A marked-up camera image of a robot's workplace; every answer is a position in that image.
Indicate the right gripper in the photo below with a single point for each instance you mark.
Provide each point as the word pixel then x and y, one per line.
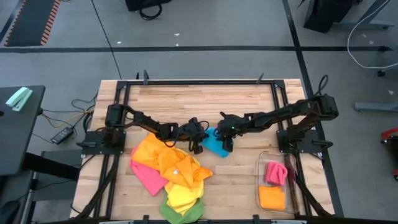
pixel 233 124

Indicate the clear plastic bin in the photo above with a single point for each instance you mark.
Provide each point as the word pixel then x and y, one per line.
pixel 261 161

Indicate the black frame clamp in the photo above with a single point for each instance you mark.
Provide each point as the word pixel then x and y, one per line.
pixel 145 77
pixel 256 219
pixel 145 219
pixel 260 78

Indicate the black caster wheel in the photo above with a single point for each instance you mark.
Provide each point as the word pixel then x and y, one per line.
pixel 381 73

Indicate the red cart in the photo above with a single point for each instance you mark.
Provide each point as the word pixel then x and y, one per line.
pixel 388 133

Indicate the black desk leg frame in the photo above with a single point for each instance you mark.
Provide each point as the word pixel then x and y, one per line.
pixel 49 166

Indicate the black orange-edged floor mat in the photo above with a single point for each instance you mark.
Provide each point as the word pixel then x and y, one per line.
pixel 31 21

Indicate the black equipment box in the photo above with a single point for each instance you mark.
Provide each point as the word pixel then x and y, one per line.
pixel 146 3

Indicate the black aluminium table frame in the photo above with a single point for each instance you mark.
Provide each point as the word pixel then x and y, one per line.
pixel 199 82

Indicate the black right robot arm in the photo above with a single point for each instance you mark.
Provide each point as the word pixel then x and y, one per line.
pixel 280 115

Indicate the black desk base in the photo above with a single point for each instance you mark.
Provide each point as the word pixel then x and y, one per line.
pixel 326 12

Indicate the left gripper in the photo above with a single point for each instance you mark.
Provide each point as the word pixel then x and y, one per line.
pixel 194 130

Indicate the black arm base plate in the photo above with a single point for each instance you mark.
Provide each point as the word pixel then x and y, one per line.
pixel 90 138
pixel 281 137

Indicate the black side desk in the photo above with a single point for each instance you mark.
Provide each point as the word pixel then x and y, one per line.
pixel 18 140

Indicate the green microfiber towel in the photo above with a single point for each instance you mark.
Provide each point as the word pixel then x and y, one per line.
pixel 192 216

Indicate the blue microfiber towel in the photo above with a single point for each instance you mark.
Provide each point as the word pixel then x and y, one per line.
pixel 214 144

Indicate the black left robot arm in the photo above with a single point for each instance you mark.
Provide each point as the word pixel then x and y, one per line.
pixel 146 121

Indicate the grey desk foot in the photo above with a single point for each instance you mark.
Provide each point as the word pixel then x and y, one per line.
pixel 376 106

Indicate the yellow microfiber towel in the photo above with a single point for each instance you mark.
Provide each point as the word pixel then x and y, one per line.
pixel 183 199

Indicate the pink microfiber towel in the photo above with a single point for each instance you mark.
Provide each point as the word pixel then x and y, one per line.
pixel 275 172
pixel 149 180

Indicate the orange microfiber towel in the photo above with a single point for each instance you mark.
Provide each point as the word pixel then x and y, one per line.
pixel 272 197
pixel 146 152
pixel 186 171

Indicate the mint green stapler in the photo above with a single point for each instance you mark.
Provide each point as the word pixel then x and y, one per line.
pixel 18 99

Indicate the black power adapter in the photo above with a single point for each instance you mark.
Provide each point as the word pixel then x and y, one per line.
pixel 62 135

